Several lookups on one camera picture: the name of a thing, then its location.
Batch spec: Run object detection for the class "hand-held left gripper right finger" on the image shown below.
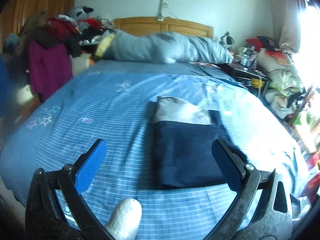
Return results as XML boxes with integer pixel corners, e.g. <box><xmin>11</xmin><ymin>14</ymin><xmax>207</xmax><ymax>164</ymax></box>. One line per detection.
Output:
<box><xmin>211</xmin><ymin>138</ymin><xmax>293</xmax><ymax>240</ymax></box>

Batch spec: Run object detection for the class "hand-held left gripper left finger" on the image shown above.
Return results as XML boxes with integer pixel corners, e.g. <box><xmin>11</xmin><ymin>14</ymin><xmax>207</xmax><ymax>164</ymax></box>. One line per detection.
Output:
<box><xmin>25</xmin><ymin>139</ymin><xmax>118</xmax><ymax>240</ymax></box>

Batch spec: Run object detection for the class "navy and grey garment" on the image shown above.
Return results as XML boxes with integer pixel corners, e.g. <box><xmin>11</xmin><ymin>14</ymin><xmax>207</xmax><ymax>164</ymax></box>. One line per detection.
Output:
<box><xmin>149</xmin><ymin>96</ymin><xmax>248</xmax><ymax>189</ymax></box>

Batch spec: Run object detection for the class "red clothes heap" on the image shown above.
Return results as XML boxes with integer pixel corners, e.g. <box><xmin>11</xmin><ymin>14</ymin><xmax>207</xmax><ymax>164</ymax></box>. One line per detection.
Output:
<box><xmin>77</xmin><ymin>17</ymin><xmax>103</xmax><ymax>30</ymax></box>

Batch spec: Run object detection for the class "blue checked bed cover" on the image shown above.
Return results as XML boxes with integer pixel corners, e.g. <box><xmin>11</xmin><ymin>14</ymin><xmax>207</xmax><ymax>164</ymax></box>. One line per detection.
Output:
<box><xmin>0</xmin><ymin>71</ymin><xmax>309</xmax><ymax>240</ymax></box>

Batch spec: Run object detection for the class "wooden side table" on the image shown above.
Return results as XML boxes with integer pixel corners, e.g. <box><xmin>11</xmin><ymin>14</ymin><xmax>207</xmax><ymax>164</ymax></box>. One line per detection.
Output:
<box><xmin>15</xmin><ymin>94</ymin><xmax>42</xmax><ymax>123</ymax></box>

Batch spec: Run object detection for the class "red printed box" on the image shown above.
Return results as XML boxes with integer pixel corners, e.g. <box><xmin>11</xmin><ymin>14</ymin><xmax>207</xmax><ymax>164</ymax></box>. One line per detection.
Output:
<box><xmin>304</xmin><ymin>152</ymin><xmax>320</xmax><ymax>203</ymax></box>

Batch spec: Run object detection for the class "dark wooden nightstand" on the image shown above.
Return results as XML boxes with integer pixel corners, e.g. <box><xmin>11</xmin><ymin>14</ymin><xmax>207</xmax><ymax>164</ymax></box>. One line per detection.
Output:
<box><xmin>220</xmin><ymin>64</ymin><xmax>269</xmax><ymax>90</ymax></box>

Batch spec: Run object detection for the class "white pot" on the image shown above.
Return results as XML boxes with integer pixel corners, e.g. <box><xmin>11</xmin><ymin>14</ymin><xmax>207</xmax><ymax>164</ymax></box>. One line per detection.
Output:
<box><xmin>16</xmin><ymin>84</ymin><xmax>33</xmax><ymax>104</ymax></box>

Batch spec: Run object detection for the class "white box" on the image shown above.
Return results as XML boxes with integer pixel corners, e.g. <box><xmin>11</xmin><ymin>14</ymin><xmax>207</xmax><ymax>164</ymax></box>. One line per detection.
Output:
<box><xmin>72</xmin><ymin>52</ymin><xmax>92</xmax><ymax>77</ymax></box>

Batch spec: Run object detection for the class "red printed cloth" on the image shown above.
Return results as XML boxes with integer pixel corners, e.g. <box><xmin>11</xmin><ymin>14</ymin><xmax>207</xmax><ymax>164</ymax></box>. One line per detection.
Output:
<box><xmin>190</xmin><ymin>61</ymin><xmax>222</xmax><ymax>68</ymax></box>

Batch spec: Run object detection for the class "pile of bagged bedding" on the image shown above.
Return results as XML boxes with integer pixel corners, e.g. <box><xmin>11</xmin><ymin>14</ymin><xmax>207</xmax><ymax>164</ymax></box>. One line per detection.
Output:
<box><xmin>256</xmin><ymin>49</ymin><xmax>313</xmax><ymax>119</ymax></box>

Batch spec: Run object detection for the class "magenta garment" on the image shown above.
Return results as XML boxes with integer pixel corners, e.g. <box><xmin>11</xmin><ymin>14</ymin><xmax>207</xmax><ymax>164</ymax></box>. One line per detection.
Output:
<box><xmin>27</xmin><ymin>39</ymin><xmax>73</xmax><ymax>102</ymax></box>

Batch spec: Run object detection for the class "cluster of small bottles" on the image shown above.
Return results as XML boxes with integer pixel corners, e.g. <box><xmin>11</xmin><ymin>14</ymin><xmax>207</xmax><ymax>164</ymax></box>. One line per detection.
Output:
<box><xmin>236</xmin><ymin>46</ymin><xmax>258</xmax><ymax>67</ymax></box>

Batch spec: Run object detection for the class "plain blue bedsheet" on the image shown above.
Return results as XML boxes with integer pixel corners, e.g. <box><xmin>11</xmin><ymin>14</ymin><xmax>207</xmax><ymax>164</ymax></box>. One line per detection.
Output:
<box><xmin>89</xmin><ymin>59</ymin><xmax>237</xmax><ymax>82</ymax></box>

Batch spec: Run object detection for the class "yellow pillow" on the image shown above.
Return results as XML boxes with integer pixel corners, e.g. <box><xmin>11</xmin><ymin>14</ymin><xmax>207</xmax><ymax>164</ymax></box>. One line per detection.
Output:
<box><xmin>95</xmin><ymin>34</ymin><xmax>117</xmax><ymax>57</ymax></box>

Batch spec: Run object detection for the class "black garment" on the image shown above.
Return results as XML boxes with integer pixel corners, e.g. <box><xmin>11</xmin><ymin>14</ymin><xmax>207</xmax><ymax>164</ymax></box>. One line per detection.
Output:
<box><xmin>32</xmin><ymin>27</ymin><xmax>83</xmax><ymax>58</ymax></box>

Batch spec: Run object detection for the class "red cushion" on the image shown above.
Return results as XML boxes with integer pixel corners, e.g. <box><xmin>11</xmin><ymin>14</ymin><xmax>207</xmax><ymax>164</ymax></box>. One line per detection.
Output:
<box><xmin>246</xmin><ymin>38</ymin><xmax>264</xmax><ymax>49</ymax></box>

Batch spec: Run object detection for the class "black desk lamp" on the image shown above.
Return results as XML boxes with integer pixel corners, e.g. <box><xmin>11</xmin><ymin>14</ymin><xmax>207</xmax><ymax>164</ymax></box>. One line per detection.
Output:
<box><xmin>219</xmin><ymin>31</ymin><xmax>235</xmax><ymax>47</ymax></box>

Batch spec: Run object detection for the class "dark printed cushion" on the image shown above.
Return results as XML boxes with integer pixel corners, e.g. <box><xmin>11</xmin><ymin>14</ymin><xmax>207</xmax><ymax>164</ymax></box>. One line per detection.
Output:
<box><xmin>256</xmin><ymin>36</ymin><xmax>278</xmax><ymax>52</ymax></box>

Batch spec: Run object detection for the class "grey-blue duvet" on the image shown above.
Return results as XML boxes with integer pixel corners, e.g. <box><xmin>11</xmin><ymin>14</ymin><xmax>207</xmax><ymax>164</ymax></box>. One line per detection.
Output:
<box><xmin>107</xmin><ymin>29</ymin><xmax>234</xmax><ymax>64</ymax></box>

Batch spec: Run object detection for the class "dark red garment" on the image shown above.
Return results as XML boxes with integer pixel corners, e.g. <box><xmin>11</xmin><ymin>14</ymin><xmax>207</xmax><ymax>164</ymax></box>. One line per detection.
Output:
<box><xmin>47</xmin><ymin>18</ymin><xmax>80</xmax><ymax>37</ymax></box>

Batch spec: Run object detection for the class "wooden headboard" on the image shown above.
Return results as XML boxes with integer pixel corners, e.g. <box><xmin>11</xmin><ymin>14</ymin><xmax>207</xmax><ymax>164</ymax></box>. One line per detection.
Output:
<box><xmin>113</xmin><ymin>17</ymin><xmax>215</xmax><ymax>39</ymax></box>

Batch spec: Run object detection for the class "teal knit hat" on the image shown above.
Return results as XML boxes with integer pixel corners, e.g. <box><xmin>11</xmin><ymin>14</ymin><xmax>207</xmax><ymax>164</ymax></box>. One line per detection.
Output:
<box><xmin>5</xmin><ymin>33</ymin><xmax>20</xmax><ymax>48</ymax></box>

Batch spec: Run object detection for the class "brown coat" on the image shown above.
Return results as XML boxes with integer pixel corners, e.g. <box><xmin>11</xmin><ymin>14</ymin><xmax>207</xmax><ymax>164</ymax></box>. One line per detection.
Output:
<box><xmin>20</xmin><ymin>10</ymin><xmax>49</xmax><ymax>43</ymax></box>

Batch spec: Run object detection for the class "grey plastic bag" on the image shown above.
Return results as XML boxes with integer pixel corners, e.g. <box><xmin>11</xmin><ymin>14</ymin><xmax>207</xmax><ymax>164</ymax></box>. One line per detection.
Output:
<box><xmin>65</xmin><ymin>6</ymin><xmax>94</xmax><ymax>20</ymax></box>

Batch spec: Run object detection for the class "pink curtain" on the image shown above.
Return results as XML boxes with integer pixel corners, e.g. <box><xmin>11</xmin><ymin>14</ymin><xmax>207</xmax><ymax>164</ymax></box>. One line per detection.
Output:
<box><xmin>272</xmin><ymin>0</ymin><xmax>309</xmax><ymax>54</ymax></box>

